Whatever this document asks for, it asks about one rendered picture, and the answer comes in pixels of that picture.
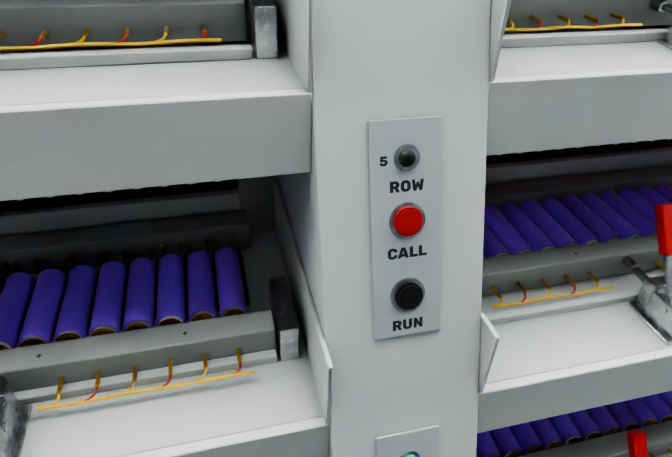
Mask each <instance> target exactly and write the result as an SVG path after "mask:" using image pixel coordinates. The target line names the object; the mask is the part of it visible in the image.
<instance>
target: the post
mask: <svg viewBox="0 0 672 457"><path fill-rule="evenodd" d="M490 27H491V0H314V23H313V90H312V154H311V172H307V173H296V174H286V175H275V176H272V178H273V191H274V181H275V180H278V183H279V186H280V189H281V193H282V196H283V200H284V203H285V206H286V210H287V213H288V216H289V220H290V223H291V226H292V230H293V233H294V236H295V240H296V243H297V247H298V250H299V253H300V257H301V260H302V263H303V267H304V270H305V273H306V277H307V280H308V283H309V287H310V290H311V294H312V297H313V300H314V304H315V307H316V310H317V314H318V317H319V320H320V324H321V327H322V330H323V334H324V337H325V340H326V344H327V347H328V351H329V354H330V357H331V361H332V364H333V385H332V403H331V420H330V438H329V456H328V457H377V454H376V438H377V437H382V436H387V435H391V434H396V433H401V432H406V431H410V430H415V429H420V428H424V427H429V426H434V425H439V457H476V451H477V421H478V390H479V360H480V330H481V299H482V269H483V239H484V208H485V178H486V148H487V117H488V87H489V57H490ZM430 116H442V205H441V301H440V329H438V330H432V331H426V332H420V333H414V334H408V335H402V336H396V337H390V338H384V339H379V340H374V339H373V307H372V271H371V234H370V197H369V160H368V124H367V122H368V121H375V120H389V119H402V118H416V117H430ZM274 204H275V191H274Z"/></svg>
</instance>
